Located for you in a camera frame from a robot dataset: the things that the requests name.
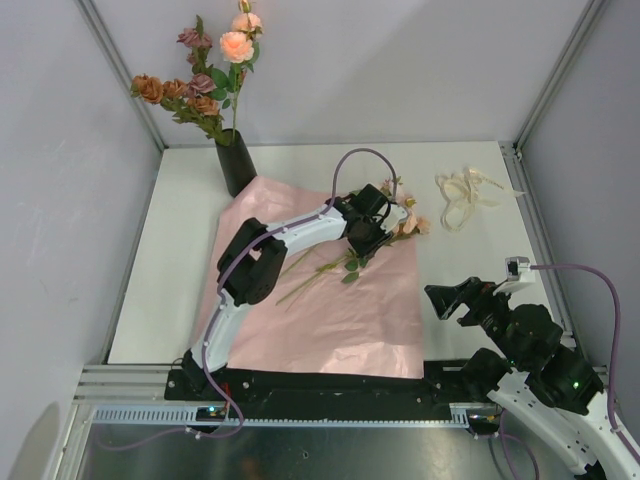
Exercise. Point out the white slotted cable duct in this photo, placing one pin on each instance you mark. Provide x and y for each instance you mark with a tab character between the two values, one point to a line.
417	415

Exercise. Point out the cream printed ribbon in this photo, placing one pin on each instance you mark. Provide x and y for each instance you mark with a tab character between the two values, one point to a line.
462	195

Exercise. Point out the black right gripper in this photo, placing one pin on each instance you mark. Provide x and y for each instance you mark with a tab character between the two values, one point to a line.
445	298

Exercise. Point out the rust orange rose stem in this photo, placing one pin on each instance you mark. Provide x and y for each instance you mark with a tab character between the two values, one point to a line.
199	110

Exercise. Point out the pink wrapping paper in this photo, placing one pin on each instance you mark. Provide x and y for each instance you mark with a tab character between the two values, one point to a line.
316	320

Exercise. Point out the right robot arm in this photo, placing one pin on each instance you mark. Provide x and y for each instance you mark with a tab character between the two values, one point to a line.
531	375

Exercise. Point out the black conical vase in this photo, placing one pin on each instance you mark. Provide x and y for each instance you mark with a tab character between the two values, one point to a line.
235	160

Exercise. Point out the mauve rose stem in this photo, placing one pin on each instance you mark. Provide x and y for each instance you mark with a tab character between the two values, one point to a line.
199	43

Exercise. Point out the left aluminium frame post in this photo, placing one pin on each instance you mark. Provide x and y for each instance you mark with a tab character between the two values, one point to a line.
103	38

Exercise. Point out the right aluminium frame post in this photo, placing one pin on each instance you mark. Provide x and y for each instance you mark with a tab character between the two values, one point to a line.
575	44

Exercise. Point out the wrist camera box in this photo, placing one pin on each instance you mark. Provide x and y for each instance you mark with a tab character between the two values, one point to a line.
519	275
390	216

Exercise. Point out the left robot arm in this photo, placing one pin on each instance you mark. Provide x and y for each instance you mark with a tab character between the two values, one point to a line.
251	265

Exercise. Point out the light pink rose stem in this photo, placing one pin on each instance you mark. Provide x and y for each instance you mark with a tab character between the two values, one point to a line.
395	192

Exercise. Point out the pale peach rose stem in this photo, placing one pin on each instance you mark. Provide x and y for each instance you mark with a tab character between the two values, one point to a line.
352	265

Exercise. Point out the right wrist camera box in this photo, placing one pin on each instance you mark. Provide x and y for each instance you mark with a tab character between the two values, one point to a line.
519	275

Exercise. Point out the aluminium frame post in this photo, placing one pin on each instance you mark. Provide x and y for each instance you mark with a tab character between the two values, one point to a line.
103	38
575	44

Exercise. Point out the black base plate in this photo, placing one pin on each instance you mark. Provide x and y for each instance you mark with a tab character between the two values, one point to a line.
441	385

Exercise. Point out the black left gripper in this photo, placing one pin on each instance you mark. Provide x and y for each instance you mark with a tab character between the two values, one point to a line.
380	234

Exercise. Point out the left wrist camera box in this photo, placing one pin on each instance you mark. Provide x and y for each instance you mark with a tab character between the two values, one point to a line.
390	216

